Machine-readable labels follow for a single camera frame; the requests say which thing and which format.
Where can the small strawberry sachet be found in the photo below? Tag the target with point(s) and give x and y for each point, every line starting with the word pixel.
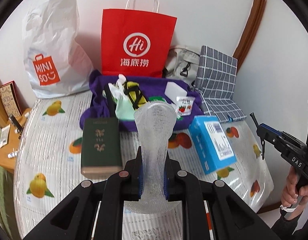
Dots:
pixel 184 105

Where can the dark green book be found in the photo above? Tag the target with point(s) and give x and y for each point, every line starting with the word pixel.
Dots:
pixel 101 153

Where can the grey canvas bag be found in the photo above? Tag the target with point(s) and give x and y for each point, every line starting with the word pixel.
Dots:
pixel 182 63

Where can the brown framed picture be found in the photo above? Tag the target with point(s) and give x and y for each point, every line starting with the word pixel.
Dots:
pixel 10 100

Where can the white foam block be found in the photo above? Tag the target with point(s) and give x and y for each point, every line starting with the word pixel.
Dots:
pixel 173 90

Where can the green sachet packet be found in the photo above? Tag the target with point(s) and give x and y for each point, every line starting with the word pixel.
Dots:
pixel 156 98

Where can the red Haidilao paper bag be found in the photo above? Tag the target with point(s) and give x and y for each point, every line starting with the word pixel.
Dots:
pixel 135 42

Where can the white foam mesh sleeve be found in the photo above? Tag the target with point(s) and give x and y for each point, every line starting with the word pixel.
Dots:
pixel 155 122

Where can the person's right hand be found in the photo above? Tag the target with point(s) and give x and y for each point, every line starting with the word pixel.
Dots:
pixel 290 193

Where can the wooden side table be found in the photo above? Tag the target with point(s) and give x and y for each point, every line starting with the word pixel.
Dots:
pixel 13 144

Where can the grey checked folded cloth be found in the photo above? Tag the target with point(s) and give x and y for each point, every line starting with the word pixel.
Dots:
pixel 215 82

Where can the light green cloth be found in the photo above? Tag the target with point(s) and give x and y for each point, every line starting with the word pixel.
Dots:
pixel 124 110

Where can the white Miniso plastic bag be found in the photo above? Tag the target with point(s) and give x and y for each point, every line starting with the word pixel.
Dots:
pixel 55 63

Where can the blue tissue box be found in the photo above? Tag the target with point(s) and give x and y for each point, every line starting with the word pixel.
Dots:
pixel 211 143

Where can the wooden door frame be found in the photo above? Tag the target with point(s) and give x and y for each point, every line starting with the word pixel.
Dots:
pixel 250 31

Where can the fruit print table cover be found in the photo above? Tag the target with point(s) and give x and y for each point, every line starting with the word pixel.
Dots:
pixel 47 169

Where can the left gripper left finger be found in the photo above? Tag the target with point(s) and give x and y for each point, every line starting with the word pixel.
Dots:
pixel 125 185

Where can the white tissue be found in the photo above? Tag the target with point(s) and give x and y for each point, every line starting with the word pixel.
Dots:
pixel 117 89

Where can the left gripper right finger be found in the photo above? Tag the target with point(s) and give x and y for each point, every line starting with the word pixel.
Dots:
pixel 182 186

